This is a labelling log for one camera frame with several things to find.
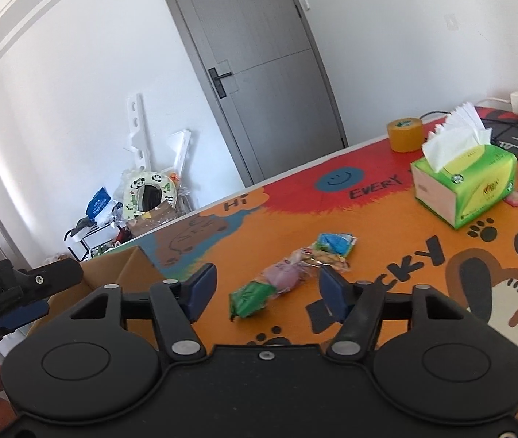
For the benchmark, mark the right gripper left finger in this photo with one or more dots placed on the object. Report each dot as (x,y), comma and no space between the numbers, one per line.
(176,306)

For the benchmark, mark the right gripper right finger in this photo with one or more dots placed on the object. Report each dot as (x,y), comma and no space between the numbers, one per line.
(357,307)

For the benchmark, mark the cardboard box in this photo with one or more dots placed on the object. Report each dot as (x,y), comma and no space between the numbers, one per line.
(129,268)

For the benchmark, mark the blue yellow snack packet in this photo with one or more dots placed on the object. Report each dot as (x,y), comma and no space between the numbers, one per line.
(329,249)

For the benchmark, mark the green wrapped snack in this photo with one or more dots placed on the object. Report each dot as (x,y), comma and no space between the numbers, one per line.
(249,299)

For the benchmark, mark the pink wrapped snack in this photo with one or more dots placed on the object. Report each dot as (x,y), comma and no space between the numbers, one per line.
(284,275)

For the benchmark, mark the colourful cartoon table mat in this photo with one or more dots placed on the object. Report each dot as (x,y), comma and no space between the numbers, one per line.
(366,191)

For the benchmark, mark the black metal shoe rack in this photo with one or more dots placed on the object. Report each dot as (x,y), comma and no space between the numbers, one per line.
(87,237)

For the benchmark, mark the blue plastic bag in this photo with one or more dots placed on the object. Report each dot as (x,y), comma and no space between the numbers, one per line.
(98,203)

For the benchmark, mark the green tissue box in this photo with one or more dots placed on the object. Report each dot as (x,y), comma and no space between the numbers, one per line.
(462,174)

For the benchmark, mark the yellow tape roll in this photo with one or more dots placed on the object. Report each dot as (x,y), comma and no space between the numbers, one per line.
(405,135)

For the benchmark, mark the grey door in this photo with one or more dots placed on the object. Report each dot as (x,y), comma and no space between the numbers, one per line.
(280,111)

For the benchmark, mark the white plastic bracket board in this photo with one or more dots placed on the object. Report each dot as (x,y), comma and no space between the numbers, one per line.
(137,135)

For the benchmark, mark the black door handle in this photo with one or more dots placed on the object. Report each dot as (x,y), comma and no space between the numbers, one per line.
(217,80)

